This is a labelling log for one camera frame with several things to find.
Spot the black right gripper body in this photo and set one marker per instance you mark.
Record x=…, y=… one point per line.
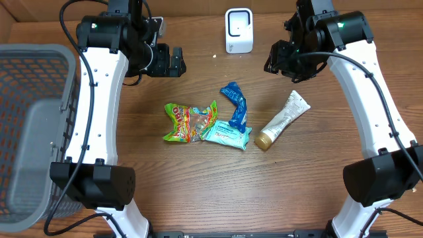
x=297, y=58

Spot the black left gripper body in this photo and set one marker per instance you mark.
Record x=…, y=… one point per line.
x=159, y=65

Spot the white tube gold cap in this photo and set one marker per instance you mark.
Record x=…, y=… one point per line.
x=294, y=107

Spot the colourful gummy candy bag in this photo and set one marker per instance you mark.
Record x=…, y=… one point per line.
x=190, y=124

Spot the blue snack wrapper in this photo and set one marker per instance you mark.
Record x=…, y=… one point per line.
x=234, y=94

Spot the teal wet wipes pack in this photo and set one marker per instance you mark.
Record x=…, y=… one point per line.
x=222, y=133

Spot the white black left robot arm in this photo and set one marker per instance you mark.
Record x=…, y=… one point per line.
x=118, y=43

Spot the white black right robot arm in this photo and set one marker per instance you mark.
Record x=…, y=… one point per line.
x=321, y=37

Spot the white barcode scanner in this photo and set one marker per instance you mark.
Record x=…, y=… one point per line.
x=239, y=37

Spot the grey plastic mesh basket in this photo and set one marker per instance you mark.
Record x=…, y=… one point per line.
x=39, y=96

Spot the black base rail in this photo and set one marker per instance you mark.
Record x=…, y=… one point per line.
x=299, y=233

